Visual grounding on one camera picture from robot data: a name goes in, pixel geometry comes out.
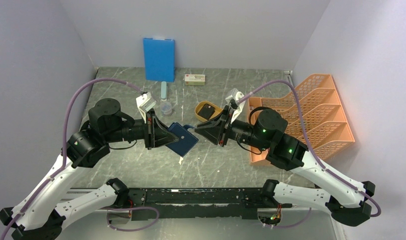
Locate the yellow oval tray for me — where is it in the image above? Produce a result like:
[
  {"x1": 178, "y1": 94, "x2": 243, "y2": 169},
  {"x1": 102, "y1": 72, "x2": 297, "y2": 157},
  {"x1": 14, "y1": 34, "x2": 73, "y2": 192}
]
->
[{"x1": 195, "y1": 101, "x2": 223, "y2": 122}]

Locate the clear jar of paper clips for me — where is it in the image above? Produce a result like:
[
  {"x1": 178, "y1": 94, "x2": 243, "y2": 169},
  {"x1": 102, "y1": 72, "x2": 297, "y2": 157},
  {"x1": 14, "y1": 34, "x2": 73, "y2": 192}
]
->
[{"x1": 160, "y1": 101, "x2": 173, "y2": 116}]

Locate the black VIP card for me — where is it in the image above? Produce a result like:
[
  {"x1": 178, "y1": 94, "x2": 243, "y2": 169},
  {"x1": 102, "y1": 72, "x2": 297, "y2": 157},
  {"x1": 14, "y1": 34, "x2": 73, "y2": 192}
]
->
[{"x1": 197, "y1": 103, "x2": 216, "y2": 121}]

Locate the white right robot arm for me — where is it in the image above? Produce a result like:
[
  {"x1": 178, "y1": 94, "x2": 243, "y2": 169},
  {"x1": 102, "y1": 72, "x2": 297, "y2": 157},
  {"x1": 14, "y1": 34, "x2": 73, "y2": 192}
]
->
[{"x1": 195, "y1": 106, "x2": 375, "y2": 227}]

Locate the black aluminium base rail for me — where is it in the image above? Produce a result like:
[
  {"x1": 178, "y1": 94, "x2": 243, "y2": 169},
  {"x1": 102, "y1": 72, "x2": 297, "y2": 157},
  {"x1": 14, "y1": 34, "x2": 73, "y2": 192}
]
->
[{"x1": 129, "y1": 187, "x2": 276, "y2": 220}]

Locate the light blue stapler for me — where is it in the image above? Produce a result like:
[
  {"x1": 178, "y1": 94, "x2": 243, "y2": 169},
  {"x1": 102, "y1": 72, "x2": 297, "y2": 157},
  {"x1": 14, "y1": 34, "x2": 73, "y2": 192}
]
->
[{"x1": 160, "y1": 81, "x2": 168, "y2": 101}]

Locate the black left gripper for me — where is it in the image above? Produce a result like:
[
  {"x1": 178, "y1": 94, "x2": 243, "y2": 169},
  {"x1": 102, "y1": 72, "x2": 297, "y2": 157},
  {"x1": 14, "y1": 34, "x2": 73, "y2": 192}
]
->
[{"x1": 104, "y1": 107, "x2": 179, "y2": 149}]

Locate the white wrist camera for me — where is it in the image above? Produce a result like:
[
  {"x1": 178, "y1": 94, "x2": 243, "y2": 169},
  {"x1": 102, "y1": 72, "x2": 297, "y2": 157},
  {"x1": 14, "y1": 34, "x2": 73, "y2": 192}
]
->
[
  {"x1": 136, "y1": 92, "x2": 157, "y2": 123},
  {"x1": 225, "y1": 88, "x2": 245, "y2": 123}
]

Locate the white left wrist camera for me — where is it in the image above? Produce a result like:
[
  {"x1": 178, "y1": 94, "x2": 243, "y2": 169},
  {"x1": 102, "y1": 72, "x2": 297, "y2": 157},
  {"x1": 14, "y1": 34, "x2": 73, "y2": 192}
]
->
[{"x1": 136, "y1": 92, "x2": 157, "y2": 123}]

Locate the navy blue card holder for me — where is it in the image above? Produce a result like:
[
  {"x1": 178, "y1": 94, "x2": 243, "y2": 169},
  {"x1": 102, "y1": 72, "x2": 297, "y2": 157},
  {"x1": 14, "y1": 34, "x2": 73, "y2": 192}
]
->
[{"x1": 166, "y1": 122, "x2": 199, "y2": 157}]

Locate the orange plastic file organizer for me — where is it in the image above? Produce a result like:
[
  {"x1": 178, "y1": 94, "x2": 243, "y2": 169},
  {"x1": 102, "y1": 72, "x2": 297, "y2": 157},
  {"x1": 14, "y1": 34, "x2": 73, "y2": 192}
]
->
[{"x1": 246, "y1": 74, "x2": 355, "y2": 161}]

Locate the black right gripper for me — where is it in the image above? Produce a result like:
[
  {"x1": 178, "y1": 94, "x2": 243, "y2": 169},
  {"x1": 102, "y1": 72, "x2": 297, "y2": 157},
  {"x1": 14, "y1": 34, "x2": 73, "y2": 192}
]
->
[{"x1": 194, "y1": 105, "x2": 270, "y2": 151}]

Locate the blue upright folder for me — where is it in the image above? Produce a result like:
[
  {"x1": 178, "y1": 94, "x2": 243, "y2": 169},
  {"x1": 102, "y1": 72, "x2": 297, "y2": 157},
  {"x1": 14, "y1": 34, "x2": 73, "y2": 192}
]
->
[{"x1": 143, "y1": 38, "x2": 175, "y2": 83}]

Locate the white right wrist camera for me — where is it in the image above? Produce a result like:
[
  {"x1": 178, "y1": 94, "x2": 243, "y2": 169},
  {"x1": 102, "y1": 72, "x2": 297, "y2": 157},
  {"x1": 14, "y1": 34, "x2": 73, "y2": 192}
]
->
[{"x1": 225, "y1": 88, "x2": 245, "y2": 123}]

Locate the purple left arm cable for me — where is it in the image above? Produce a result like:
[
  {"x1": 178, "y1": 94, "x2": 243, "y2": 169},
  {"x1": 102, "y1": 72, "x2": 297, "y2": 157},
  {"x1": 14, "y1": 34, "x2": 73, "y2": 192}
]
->
[{"x1": 0, "y1": 77, "x2": 160, "y2": 240}]

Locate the green and white small box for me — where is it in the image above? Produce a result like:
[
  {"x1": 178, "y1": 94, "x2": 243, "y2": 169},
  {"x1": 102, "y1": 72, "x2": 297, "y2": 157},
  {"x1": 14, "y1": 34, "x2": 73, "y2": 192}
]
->
[{"x1": 184, "y1": 74, "x2": 206, "y2": 86}]

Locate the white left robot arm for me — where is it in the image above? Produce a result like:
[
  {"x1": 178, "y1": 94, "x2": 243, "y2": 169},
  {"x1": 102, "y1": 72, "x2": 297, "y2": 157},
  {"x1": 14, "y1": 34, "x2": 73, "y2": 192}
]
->
[{"x1": 0, "y1": 98, "x2": 179, "y2": 240}]

